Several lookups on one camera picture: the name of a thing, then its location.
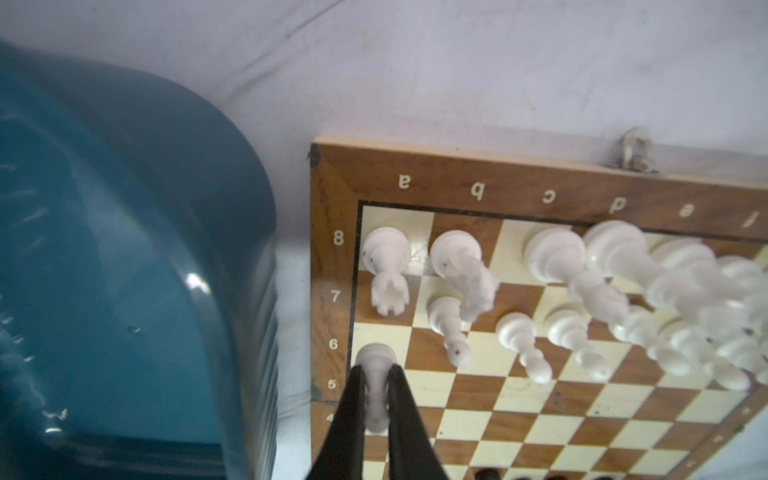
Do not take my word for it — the white chess knight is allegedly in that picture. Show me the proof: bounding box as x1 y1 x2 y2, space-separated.
429 230 500 323

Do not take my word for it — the white chess bishop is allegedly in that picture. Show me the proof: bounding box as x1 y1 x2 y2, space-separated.
523 228 630 325

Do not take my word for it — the white chess pawn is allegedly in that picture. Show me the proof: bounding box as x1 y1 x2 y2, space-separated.
495 312 553 385
544 308 612 382
356 343 397 434
427 296 472 368

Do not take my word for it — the wooden chess board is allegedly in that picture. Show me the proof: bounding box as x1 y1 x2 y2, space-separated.
309 137 767 479

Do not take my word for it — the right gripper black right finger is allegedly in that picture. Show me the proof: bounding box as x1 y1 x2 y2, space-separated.
387 364 447 480

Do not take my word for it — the right teal plastic tray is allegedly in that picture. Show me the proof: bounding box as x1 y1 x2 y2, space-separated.
1 42 278 479

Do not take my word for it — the white chess pawn on board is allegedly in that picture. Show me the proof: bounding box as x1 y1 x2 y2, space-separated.
544 308 612 382
495 312 553 385

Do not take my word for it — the white chess queen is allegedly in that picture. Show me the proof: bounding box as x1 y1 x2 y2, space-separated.
583 220 723 328

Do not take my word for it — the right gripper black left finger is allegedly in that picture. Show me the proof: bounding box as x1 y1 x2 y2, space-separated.
306 366 366 480

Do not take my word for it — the white chess rook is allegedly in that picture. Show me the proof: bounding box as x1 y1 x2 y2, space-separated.
362 227 411 317

